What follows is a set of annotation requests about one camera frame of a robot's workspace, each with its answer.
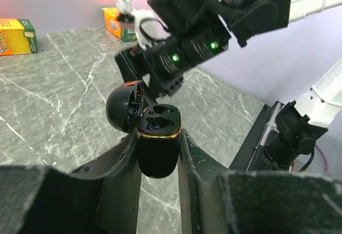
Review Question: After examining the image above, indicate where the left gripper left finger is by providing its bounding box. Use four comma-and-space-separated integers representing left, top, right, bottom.
1, 134, 141, 233

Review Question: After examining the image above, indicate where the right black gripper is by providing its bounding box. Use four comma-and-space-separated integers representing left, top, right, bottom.
114, 29, 230, 100

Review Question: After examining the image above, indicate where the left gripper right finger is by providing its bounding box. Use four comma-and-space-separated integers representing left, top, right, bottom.
178, 130, 341, 233

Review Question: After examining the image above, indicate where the black earbud charging case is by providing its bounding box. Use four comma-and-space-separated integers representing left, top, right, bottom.
105, 80, 182, 179

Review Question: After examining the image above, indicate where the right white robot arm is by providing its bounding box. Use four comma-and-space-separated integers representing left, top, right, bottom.
115, 0, 341, 170

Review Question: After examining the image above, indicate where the orange juice box back right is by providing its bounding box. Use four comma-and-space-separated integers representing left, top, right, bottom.
102, 7, 137, 42

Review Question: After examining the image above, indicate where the orange juice box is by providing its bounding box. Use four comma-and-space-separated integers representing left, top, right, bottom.
102, 7, 137, 42
0, 19, 38, 56

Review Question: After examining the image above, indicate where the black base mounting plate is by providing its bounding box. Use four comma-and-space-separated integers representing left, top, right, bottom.
229, 102, 284, 171

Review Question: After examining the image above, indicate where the orange juice box back centre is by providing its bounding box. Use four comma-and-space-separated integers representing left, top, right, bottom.
0, 19, 38, 56

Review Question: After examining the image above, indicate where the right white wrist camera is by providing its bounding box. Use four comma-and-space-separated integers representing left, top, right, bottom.
116, 0, 175, 51

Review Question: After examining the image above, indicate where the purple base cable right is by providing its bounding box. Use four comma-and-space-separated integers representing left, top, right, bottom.
299, 144, 330, 175

